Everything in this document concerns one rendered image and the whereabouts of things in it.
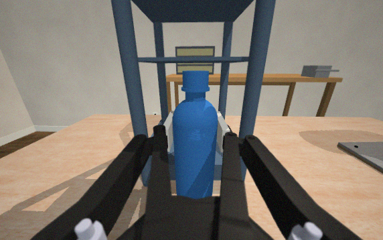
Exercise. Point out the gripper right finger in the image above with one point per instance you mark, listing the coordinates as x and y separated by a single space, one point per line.
296 214

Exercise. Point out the blue bottle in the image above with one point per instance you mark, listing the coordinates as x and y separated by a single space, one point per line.
195 126

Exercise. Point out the blue-grey shelving unit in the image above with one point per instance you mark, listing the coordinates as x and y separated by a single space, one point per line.
177 11

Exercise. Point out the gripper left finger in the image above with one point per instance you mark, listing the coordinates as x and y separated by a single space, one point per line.
95 214

